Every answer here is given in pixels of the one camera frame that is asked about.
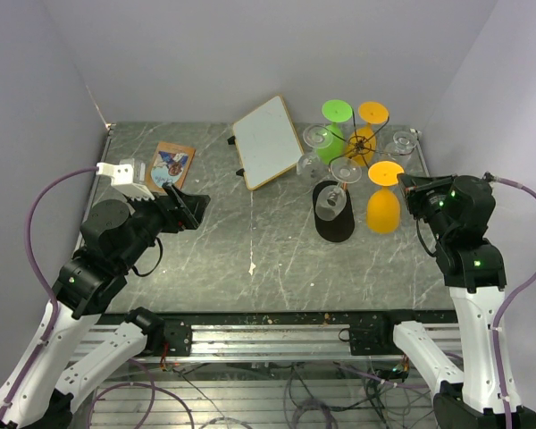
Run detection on clear ribbed glass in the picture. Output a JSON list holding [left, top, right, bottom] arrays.
[[381, 130, 418, 168]]

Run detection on clear wine glass left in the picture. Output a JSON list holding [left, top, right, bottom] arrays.
[[297, 124, 332, 183]]

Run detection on aluminium rail frame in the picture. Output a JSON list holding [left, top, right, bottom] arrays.
[[66, 324, 465, 363]]

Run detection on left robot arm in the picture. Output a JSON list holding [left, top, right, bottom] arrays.
[[0, 184, 210, 428]]

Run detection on clear wine glass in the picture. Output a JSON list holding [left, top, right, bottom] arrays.
[[297, 124, 332, 183], [314, 156, 363, 222]]

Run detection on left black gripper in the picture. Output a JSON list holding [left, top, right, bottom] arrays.
[[116, 180, 210, 269]]

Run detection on tangled cables under table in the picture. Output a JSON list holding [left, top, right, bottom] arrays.
[[84, 357, 465, 429]]

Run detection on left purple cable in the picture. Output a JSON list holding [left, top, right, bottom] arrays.
[[0, 165, 102, 429]]

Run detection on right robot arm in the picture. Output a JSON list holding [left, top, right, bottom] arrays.
[[375, 173, 536, 428]]

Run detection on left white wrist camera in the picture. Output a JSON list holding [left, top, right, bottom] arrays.
[[96, 158, 155, 201]]

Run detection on copper wire glass rack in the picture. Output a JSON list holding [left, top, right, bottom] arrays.
[[327, 102, 418, 168]]

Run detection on green plastic wine glass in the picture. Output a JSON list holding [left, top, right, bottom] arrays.
[[316, 99, 353, 164]]

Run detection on clear wine glass front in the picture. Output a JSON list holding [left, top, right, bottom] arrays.
[[314, 156, 363, 222]]

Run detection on orange plastic wine glass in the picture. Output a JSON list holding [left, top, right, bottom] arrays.
[[366, 161, 404, 234]]

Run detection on small whiteboard yellow frame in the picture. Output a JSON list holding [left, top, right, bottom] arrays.
[[227, 95, 304, 191]]

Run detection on black oval rack base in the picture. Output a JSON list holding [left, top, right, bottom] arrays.
[[312, 180, 356, 243]]

